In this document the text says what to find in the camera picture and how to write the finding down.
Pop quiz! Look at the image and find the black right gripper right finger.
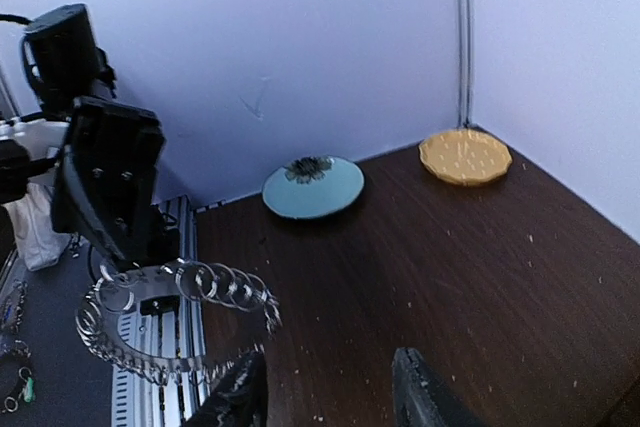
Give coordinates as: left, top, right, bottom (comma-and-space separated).
392, 347, 480, 427

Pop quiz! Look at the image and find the yellow dotted plate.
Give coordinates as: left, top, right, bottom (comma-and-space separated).
419, 128, 513, 187

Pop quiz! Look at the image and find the light blue plate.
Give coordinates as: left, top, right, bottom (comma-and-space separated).
261, 156, 365, 220

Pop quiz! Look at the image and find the aluminium front rail base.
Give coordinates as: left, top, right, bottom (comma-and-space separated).
111, 196, 209, 427

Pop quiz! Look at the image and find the white plastic bag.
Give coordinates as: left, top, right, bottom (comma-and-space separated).
4, 183, 70, 272

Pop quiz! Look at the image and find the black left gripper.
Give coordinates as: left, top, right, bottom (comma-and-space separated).
51, 96, 165, 272

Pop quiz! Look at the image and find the metal disc with key rings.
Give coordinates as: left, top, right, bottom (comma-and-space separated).
75, 259, 282, 386

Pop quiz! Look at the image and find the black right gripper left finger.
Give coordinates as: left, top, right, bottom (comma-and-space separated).
187, 351, 268, 427

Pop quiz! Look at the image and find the left aluminium frame post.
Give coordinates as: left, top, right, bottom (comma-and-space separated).
457, 0, 474, 128

